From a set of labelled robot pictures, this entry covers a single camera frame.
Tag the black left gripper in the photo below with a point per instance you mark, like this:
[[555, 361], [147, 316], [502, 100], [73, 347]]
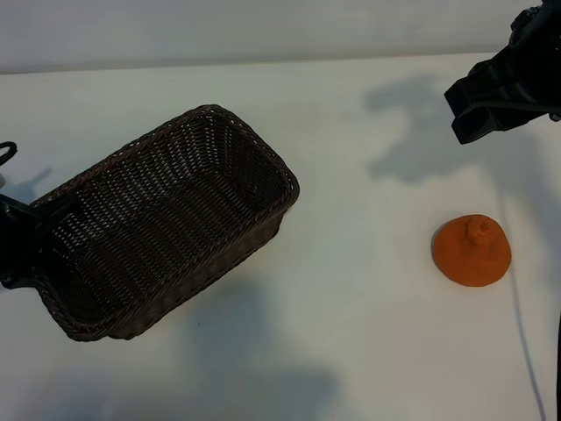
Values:
[[17, 241]]

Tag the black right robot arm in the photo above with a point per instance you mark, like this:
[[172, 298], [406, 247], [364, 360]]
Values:
[[541, 22]]

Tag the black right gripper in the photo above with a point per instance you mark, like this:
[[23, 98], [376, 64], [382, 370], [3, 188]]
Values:
[[528, 87]]

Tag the orange fruit with knob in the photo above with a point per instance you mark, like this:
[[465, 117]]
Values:
[[471, 259]]

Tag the dark brown wicker basket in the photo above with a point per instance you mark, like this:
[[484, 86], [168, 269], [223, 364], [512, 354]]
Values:
[[175, 219]]

